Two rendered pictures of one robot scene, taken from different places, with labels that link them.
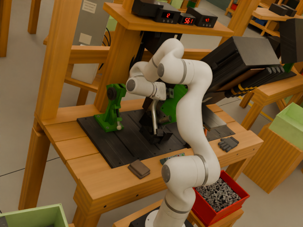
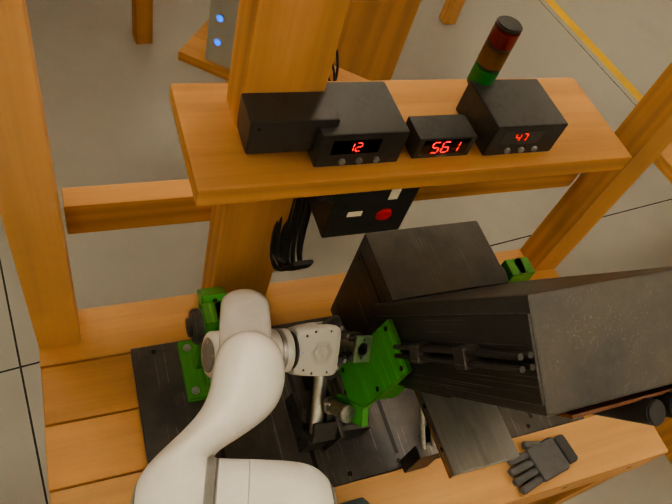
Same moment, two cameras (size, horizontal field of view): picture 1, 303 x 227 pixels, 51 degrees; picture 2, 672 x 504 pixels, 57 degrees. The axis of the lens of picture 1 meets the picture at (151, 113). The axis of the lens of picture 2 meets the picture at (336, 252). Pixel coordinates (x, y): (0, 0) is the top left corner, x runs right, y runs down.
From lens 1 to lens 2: 1.02 m
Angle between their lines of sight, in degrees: 23
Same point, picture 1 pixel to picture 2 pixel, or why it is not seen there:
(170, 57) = (163, 483)
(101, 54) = (190, 205)
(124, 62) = (250, 235)
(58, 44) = (14, 224)
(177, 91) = (380, 349)
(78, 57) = (119, 218)
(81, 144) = (111, 439)
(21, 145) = (121, 284)
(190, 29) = (448, 175)
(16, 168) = not seen: hidden behind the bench
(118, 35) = not seen: hidden behind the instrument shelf
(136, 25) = (229, 195)
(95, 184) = not seen: outside the picture
